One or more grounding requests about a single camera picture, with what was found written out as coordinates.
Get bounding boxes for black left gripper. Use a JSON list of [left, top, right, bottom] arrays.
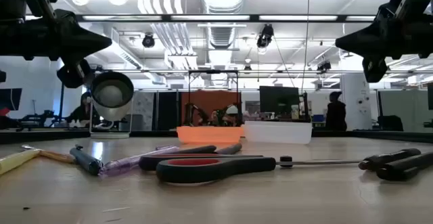
[[25, 0, 112, 89]]

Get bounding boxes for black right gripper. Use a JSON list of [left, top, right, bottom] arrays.
[[335, 0, 431, 83]]

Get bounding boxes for orange pen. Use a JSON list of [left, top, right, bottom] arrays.
[[21, 144, 78, 164]]

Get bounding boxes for black pen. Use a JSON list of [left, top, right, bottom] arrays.
[[358, 148, 422, 171], [375, 151, 433, 181], [216, 143, 243, 156], [175, 145, 218, 155]]

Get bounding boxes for green pen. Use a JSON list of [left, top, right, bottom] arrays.
[[69, 144, 104, 177]]

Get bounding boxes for purple pen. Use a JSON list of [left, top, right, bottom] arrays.
[[98, 144, 180, 179]]

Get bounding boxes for yellow pen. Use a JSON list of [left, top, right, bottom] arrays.
[[0, 148, 41, 176]]

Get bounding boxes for orange plastic lid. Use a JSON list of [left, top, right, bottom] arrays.
[[176, 125, 245, 145]]

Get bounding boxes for black red handled scissors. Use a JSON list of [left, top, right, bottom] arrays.
[[138, 153, 363, 186]]

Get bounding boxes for clear plastic supply box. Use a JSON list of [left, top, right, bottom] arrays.
[[243, 120, 313, 145]]

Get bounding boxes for person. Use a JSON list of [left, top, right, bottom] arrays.
[[66, 91, 101, 127], [325, 91, 348, 132]]

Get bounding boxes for black overhead crossbar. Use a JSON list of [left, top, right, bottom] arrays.
[[25, 14, 376, 23]]

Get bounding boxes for black chair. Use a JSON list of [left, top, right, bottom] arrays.
[[378, 114, 405, 132]]

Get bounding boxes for orange backdrop panel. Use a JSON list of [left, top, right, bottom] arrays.
[[181, 90, 242, 127]]

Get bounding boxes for black hanging camera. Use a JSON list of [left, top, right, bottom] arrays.
[[317, 60, 332, 73], [141, 32, 156, 49], [256, 23, 275, 49]]

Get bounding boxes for thin hanging cable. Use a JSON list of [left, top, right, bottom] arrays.
[[300, 0, 311, 95]]

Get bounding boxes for black background rig frame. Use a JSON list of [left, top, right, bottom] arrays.
[[187, 69, 240, 127]]

